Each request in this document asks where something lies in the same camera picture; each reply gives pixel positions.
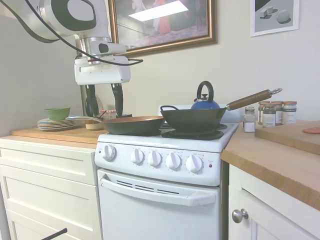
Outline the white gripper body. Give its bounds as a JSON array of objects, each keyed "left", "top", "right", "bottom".
[{"left": 74, "top": 55, "right": 131, "bottom": 86}]

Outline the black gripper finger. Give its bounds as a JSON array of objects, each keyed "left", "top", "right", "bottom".
[
  {"left": 110, "top": 83, "right": 125, "bottom": 118},
  {"left": 84, "top": 84, "right": 100, "bottom": 117}
]

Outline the white burner knob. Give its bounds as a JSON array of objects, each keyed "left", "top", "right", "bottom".
[
  {"left": 165, "top": 152, "right": 183, "bottom": 172},
  {"left": 185, "top": 154, "right": 204, "bottom": 174},
  {"left": 130, "top": 149, "right": 146, "bottom": 166},
  {"left": 147, "top": 150, "right": 163, "bottom": 168}
]

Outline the white electric stove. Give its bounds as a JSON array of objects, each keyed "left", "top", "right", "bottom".
[{"left": 94, "top": 103, "right": 245, "bottom": 240}]

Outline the small wooden bowl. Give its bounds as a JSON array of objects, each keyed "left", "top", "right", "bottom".
[{"left": 84, "top": 119, "right": 103, "bottom": 131}]

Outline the copper frying pan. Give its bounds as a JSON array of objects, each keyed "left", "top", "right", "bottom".
[{"left": 67, "top": 115, "right": 166, "bottom": 137}]

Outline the green bowl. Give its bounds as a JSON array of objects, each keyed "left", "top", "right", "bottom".
[{"left": 43, "top": 107, "right": 71, "bottom": 122}]

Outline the stack of striped plates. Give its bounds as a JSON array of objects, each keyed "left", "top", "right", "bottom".
[{"left": 36, "top": 117, "right": 83, "bottom": 132}]

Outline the large wooden cutting board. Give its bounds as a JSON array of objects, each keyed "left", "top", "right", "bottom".
[{"left": 10, "top": 126, "right": 110, "bottom": 145}]

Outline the white oven temperature knob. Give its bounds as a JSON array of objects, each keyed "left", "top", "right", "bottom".
[{"left": 101, "top": 144, "right": 118, "bottom": 162}]

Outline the tall grey panel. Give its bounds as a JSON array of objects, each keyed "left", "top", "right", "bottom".
[{"left": 0, "top": 14, "right": 85, "bottom": 138}]

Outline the gold framed painting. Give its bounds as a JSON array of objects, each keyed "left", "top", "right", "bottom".
[{"left": 107, "top": 0, "right": 218, "bottom": 57}]

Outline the white drawer cabinet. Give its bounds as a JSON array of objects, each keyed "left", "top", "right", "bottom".
[{"left": 0, "top": 138, "right": 103, "bottom": 240}]

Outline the glass salt shaker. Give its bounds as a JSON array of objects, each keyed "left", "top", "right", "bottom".
[{"left": 243, "top": 106, "right": 256, "bottom": 133}]

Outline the thin black rod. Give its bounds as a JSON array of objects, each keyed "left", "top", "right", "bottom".
[{"left": 37, "top": 227, "right": 68, "bottom": 240}]

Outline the spice jar with copper lid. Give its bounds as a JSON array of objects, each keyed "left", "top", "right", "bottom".
[
  {"left": 257, "top": 101, "right": 271, "bottom": 125},
  {"left": 271, "top": 100, "right": 284, "bottom": 126}
]

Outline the spice jar with green label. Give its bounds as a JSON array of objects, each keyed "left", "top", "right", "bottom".
[{"left": 262, "top": 103, "right": 277, "bottom": 128}]

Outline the white door cabinet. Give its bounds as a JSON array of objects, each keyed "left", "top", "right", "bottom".
[{"left": 227, "top": 163, "right": 320, "bottom": 240}]

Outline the round metal cabinet knob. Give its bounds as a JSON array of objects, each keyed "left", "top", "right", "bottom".
[{"left": 231, "top": 208, "right": 249, "bottom": 224}]

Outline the spice jar with white label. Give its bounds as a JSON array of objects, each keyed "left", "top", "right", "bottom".
[{"left": 282, "top": 100, "right": 298, "bottom": 125}]

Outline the thick wooden chopping board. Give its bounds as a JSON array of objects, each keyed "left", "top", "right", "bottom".
[{"left": 254, "top": 119, "right": 320, "bottom": 156}]

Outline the grey art print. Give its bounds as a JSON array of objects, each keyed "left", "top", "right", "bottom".
[{"left": 250, "top": 0, "right": 300, "bottom": 38}]

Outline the pink round coaster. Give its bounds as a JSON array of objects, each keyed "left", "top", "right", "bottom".
[{"left": 302, "top": 126, "right": 320, "bottom": 135}]

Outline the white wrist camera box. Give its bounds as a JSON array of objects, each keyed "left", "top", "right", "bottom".
[{"left": 91, "top": 41, "right": 128, "bottom": 56}]

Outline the black wok with wooden handle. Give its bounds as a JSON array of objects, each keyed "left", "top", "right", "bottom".
[{"left": 159, "top": 87, "right": 283, "bottom": 132}]

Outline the blue kettle with black handle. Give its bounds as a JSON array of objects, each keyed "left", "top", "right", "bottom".
[{"left": 190, "top": 80, "right": 221, "bottom": 110}]

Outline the white oven door with handle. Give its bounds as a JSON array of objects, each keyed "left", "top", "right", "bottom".
[{"left": 96, "top": 167, "right": 221, "bottom": 240}]

